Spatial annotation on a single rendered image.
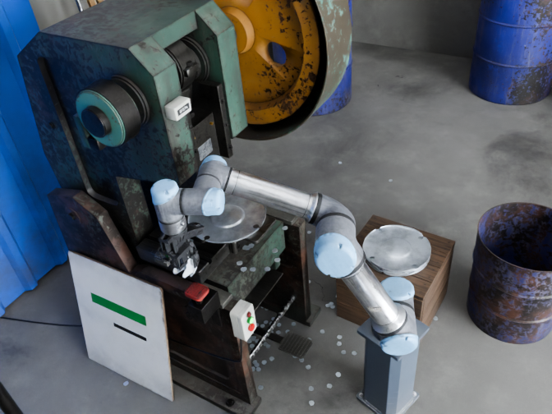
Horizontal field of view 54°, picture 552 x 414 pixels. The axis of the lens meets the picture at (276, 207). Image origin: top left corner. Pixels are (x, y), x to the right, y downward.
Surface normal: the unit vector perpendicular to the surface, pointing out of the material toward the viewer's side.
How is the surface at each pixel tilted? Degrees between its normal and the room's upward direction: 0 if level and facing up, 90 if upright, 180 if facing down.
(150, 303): 78
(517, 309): 92
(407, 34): 90
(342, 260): 83
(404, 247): 0
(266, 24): 90
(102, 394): 0
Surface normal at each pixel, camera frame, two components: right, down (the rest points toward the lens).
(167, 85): 0.86, 0.27
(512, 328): -0.37, 0.64
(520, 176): -0.08, -0.77
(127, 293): -0.50, 0.41
